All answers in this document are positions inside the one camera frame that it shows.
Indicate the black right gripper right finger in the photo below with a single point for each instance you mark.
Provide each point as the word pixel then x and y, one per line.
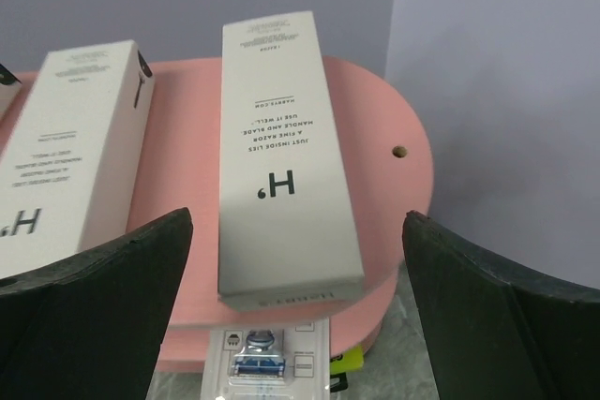
pixel 494 328

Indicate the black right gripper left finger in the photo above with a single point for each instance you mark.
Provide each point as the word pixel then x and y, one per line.
pixel 91 326

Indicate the black green razor box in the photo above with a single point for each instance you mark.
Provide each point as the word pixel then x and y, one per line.
pixel 340 366

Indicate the white razor box bottom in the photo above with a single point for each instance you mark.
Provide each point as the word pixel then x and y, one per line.
pixel 69 167

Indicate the white razor box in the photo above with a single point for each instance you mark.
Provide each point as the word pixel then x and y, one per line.
pixel 286 228
pixel 69 167

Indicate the blue razor blister pack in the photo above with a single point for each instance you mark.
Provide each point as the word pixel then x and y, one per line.
pixel 268 363

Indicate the pink three-tier shelf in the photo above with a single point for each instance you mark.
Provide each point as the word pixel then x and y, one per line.
pixel 390 172

